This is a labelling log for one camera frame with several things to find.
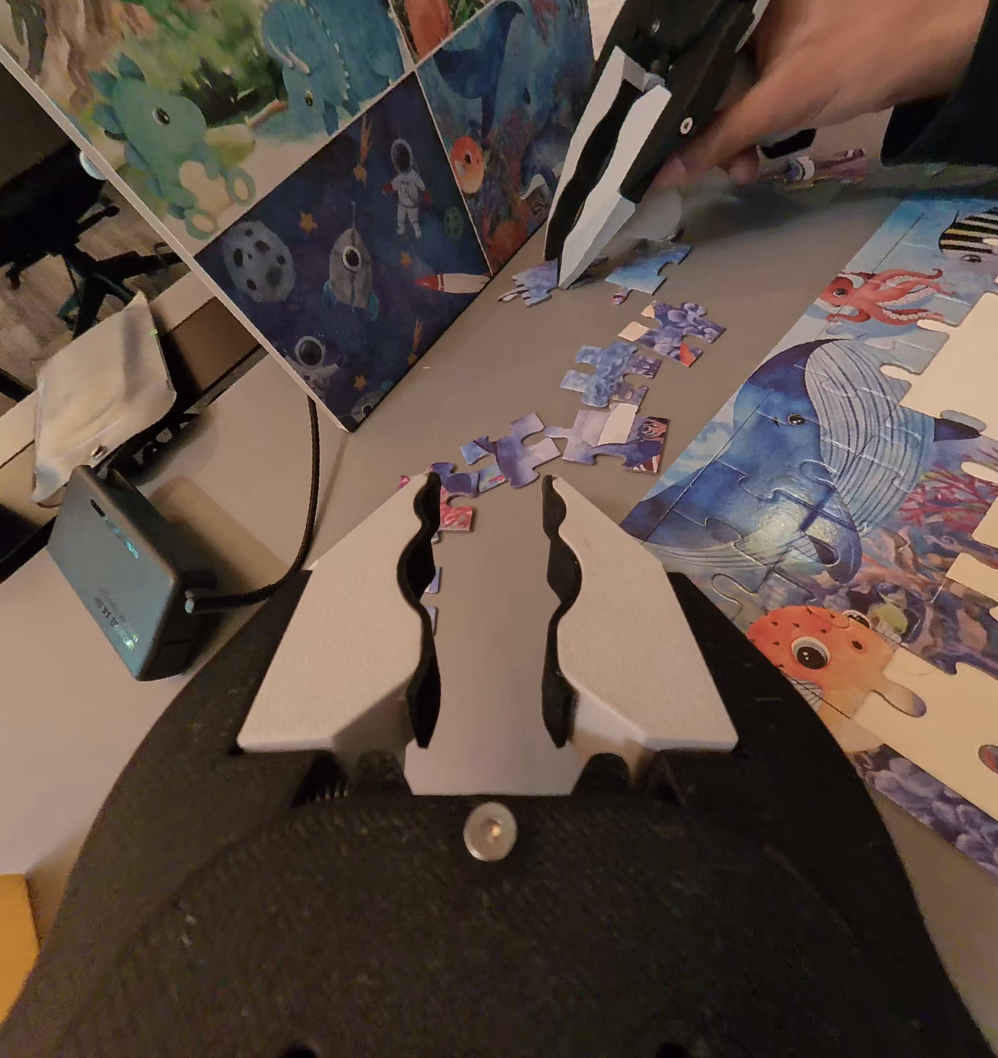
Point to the person's right forearm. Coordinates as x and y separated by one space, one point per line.
978 82

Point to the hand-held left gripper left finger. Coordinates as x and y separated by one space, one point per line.
324 660

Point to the dark grey power bank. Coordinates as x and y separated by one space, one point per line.
118 569

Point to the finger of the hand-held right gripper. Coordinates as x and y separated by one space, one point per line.
638 73
614 181

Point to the row of loose jigsaw pieces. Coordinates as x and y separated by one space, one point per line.
609 370

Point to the person's right hand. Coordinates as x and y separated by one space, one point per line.
837 57

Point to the black office chair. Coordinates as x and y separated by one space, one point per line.
18 215

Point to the light blue puzzle piece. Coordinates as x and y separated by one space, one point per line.
530 288

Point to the grey cloth pouch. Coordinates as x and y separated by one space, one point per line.
102 388

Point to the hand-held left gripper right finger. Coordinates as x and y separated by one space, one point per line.
647 660

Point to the illustrated puzzle box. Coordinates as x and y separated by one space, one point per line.
340 247

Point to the sea animal jigsaw puzzle board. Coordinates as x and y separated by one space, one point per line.
795 430

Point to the purple bubble puzzle piece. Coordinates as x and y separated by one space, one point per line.
681 326

